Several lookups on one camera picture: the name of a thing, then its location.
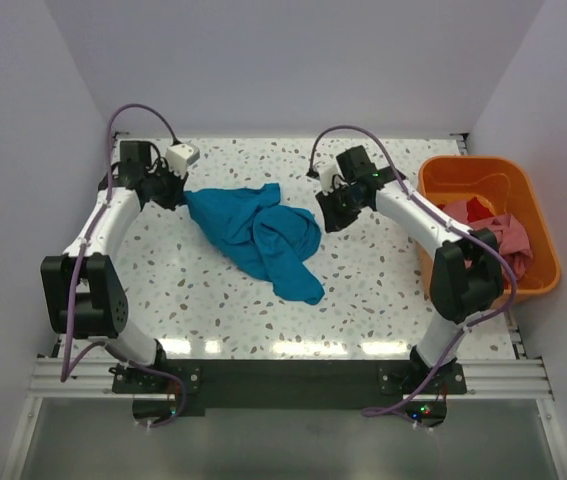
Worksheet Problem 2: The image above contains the blue t shirt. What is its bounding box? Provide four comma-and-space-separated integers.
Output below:
185, 183, 324, 305

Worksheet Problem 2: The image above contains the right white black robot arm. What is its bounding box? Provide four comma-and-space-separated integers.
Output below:
309, 146, 504, 393

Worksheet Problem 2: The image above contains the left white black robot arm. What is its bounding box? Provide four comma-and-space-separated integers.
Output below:
40, 140, 200, 392

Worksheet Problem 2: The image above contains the red t shirt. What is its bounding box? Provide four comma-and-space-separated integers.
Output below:
466, 197, 494, 223

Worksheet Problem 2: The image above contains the orange plastic basket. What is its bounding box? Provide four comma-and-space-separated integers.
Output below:
418, 156, 560, 303

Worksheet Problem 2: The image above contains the pink t shirt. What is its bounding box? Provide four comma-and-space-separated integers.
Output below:
440, 200, 533, 280

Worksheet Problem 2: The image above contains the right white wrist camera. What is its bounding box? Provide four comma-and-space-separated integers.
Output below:
318, 164, 347, 195

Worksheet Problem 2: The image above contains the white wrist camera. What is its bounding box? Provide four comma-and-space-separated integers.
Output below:
318, 164, 347, 195
164, 143, 200, 178

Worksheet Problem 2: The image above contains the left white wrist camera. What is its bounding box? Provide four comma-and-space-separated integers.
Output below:
164, 143, 200, 178

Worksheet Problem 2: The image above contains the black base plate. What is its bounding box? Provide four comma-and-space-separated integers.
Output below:
109, 360, 468, 421

